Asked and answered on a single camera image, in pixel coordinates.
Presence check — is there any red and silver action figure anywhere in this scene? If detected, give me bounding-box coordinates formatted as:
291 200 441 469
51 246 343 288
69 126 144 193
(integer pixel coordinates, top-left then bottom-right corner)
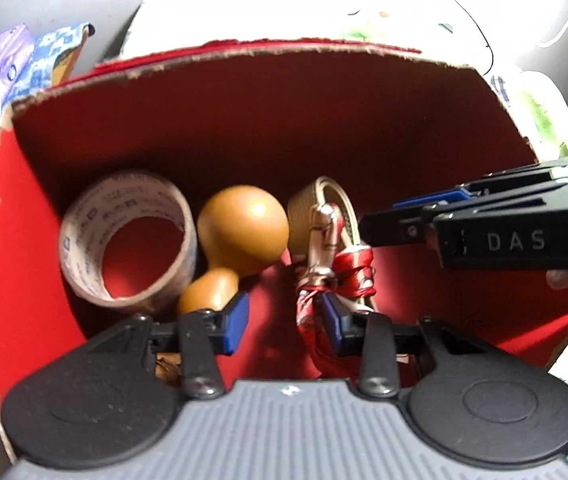
291 203 377 378

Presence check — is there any red cardboard box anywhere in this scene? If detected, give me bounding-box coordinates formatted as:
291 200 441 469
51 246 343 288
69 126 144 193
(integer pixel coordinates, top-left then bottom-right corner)
0 37 568 463

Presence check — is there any thin black cable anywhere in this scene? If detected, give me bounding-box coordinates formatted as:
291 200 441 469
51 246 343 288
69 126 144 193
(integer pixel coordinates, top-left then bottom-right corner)
349 0 496 78

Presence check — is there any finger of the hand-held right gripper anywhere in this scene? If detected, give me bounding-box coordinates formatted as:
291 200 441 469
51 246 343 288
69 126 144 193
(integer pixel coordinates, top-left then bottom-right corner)
391 162 567 210
359 205 445 248

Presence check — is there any brown packing tape roll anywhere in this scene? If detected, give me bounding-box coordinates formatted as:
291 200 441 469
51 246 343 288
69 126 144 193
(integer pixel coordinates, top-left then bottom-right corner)
58 170 199 316

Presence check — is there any brown wooden gourd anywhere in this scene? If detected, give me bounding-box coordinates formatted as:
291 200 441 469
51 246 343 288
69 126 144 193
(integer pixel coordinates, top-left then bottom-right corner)
176 185 291 316

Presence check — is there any pine cone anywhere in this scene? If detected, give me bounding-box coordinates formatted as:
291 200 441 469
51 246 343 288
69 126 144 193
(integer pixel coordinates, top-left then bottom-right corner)
156 352 185 386

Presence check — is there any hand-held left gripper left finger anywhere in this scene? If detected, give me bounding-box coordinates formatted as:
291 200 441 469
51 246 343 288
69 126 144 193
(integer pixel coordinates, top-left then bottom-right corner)
88 291 251 401

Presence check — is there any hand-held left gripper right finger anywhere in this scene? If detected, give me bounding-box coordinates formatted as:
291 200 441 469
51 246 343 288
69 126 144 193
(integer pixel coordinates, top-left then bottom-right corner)
320 292 490 400

